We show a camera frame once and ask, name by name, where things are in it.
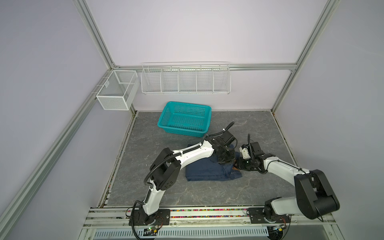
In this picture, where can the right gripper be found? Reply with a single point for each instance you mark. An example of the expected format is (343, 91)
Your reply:
(239, 165)

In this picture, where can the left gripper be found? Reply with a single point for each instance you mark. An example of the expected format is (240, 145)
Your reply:
(233, 154)

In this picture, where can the dark blue denim trousers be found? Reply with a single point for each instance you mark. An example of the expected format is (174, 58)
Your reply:
(209, 169)

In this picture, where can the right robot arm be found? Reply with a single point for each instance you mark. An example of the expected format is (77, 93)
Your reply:
(314, 195)

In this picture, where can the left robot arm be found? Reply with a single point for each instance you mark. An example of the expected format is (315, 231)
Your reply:
(165, 170)

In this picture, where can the teal plastic basket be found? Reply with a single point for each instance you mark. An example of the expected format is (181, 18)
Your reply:
(185, 119)

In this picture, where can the colourful bead strip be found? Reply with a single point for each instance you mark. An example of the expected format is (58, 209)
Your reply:
(220, 212)

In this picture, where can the green circuit board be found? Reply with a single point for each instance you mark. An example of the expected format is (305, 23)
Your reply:
(149, 232)

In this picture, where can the small white mesh box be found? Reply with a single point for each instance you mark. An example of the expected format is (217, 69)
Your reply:
(119, 90)

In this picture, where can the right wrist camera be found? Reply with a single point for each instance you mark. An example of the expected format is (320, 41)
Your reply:
(244, 152)

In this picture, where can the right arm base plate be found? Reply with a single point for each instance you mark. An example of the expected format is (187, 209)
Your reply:
(255, 215)

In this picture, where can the white slotted cable duct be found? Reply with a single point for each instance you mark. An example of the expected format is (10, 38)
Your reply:
(181, 233)

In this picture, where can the long white wire shelf basket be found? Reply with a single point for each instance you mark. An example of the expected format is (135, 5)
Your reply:
(186, 81)

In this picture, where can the aluminium frame rail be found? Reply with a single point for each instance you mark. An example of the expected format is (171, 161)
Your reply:
(212, 65)

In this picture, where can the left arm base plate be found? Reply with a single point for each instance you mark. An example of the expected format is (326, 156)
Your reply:
(140, 218)

